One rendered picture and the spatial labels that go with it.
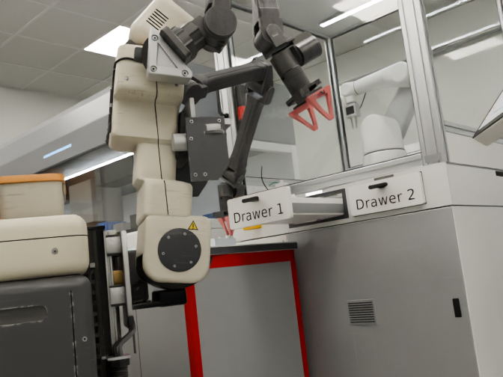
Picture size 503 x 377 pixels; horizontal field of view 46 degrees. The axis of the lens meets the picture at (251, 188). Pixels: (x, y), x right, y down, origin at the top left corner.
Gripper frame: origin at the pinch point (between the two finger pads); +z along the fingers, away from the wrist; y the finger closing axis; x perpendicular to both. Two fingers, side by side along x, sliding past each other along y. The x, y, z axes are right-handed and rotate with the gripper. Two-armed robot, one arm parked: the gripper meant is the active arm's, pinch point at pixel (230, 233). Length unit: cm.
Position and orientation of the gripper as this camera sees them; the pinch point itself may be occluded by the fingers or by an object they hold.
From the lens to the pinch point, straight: 230.7
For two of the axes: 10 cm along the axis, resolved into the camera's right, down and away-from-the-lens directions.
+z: 1.1, 9.8, -1.5
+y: -8.3, 1.7, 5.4
